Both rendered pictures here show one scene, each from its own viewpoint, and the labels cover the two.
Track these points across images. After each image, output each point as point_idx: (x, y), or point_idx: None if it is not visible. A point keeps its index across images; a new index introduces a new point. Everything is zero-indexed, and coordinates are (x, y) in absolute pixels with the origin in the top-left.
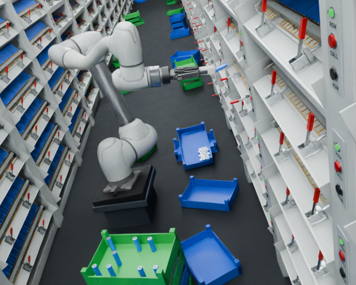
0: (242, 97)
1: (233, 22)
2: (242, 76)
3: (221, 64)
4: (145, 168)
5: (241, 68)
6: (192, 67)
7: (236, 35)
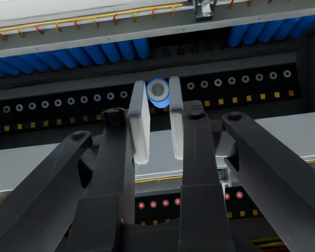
0: None
1: None
2: (179, 7)
3: (163, 105)
4: None
5: (220, 24)
6: (233, 169)
7: (181, 175)
